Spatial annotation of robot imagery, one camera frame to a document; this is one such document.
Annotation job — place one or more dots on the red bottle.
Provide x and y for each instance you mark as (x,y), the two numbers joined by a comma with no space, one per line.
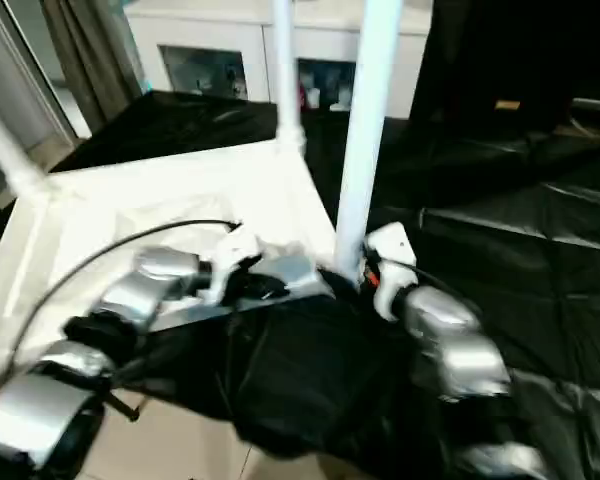
(303,97)

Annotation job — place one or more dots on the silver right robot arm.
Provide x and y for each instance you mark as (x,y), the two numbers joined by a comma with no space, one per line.
(450,340)

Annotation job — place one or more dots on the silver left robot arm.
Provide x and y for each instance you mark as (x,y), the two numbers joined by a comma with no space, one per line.
(145,285)

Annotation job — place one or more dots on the black cabinet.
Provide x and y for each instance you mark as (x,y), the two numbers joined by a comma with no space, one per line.
(520,50)

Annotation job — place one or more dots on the black table frame leg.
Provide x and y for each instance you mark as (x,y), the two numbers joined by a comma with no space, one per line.
(122,405)

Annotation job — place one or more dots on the black table mat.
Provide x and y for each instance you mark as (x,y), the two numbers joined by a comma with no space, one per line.
(520,260)

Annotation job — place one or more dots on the white display cabinet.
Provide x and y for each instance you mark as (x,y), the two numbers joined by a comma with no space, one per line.
(240,35)

